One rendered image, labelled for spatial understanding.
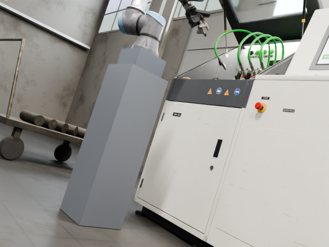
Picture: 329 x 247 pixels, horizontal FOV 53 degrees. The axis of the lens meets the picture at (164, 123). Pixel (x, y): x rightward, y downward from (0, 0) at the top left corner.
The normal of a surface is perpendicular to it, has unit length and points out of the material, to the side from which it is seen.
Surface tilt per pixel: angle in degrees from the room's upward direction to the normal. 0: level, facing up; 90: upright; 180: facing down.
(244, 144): 90
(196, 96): 90
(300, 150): 90
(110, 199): 90
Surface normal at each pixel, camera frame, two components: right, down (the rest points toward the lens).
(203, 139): -0.74, -0.29
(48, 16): 0.61, 0.12
